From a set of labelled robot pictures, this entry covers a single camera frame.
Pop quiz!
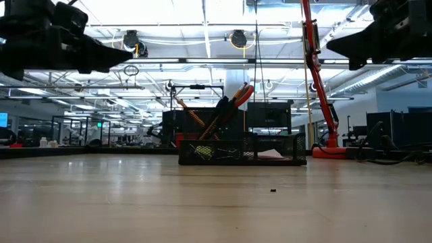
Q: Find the black background cell frame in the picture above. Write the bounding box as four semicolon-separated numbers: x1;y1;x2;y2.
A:
50;115;112;146

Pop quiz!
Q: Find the orange pencil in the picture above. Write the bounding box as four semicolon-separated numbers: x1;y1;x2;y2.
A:
173;97;220;141
198;82;249;141

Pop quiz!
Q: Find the pink sticky note pad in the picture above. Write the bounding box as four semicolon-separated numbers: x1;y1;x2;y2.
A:
256;148;288;160

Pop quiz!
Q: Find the black ceiling cable reel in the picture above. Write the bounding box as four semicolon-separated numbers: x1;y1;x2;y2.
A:
231;29;248;48
123;29;149;58

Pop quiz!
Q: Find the black cable bundle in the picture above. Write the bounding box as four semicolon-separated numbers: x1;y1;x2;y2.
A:
354;120;432;166

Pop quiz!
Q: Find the black mesh desk organizer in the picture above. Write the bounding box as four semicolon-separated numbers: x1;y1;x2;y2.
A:
178;107;308;167

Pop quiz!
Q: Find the red desk lamp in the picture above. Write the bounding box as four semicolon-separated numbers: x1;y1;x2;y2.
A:
300;0;348;159

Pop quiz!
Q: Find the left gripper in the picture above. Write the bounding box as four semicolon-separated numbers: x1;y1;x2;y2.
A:
0;0;134;82

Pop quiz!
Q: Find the black binder clip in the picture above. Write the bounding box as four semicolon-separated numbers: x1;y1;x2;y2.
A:
215;147;239;160

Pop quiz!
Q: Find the black office partition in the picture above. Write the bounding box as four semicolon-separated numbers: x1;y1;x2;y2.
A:
366;109;432;149

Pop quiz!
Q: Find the black aluminium table frame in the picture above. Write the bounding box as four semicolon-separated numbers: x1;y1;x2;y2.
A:
0;144;432;161

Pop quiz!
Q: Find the yellow eraser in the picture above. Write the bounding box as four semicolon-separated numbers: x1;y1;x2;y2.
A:
194;144;214;160

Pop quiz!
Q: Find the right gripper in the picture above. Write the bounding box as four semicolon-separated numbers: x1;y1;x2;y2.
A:
325;0;432;72

